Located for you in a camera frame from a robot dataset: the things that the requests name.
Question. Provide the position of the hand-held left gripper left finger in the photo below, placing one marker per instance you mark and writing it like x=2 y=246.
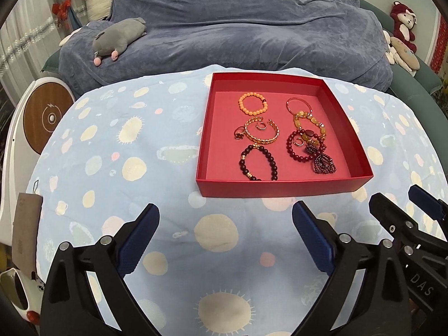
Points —
x=136 y=248

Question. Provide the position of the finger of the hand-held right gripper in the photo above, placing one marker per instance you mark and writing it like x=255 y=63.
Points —
x=385 y=213
x=425 y=199

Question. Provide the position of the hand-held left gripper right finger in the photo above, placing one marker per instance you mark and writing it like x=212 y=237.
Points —
x=315 y=238

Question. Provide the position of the garnet beaded heart pendant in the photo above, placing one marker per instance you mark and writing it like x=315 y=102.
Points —
x=325 y=164

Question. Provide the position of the gold ornate bangle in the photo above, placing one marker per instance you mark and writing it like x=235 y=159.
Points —
x=269 y=139

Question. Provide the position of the red cardboard box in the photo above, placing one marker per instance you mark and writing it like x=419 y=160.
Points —
x=224 y=147

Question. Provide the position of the rose gold bangle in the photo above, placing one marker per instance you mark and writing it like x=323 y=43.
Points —
x=297 y=98

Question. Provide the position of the light blue printed cloth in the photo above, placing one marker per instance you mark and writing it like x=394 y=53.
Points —
x=140 y=182

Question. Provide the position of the brown paper tag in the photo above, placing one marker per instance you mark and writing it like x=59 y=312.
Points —
x=26 y=231

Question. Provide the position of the white rounded object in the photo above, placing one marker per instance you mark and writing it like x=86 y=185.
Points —
x=14 y=280

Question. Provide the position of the cream plush toy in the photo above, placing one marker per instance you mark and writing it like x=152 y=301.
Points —
x=406 y=56

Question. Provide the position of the red patterned banner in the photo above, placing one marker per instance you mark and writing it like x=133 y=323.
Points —
x=439 y=45

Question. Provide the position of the white round wooden-top table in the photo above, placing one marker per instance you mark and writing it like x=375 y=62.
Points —
x=42 y=119

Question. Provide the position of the red plush toy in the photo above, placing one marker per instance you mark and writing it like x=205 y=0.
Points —
x=402 y=24

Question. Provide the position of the grey plush toy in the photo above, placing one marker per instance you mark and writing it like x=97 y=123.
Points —
x=119 y=36

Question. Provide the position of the small white plush part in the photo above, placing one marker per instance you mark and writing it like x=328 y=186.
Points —
x=64 y=40

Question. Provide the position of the blue-grey velvet blanket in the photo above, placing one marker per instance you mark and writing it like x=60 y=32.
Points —
x=245 y=24

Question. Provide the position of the white sheer curtain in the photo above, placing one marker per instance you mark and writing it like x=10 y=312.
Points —
x=21 y=42

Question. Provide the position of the blue curtain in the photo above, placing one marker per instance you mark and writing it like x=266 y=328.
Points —
x=75 y=17

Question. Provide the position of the red bow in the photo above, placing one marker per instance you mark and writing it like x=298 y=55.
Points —
x=62 y=8

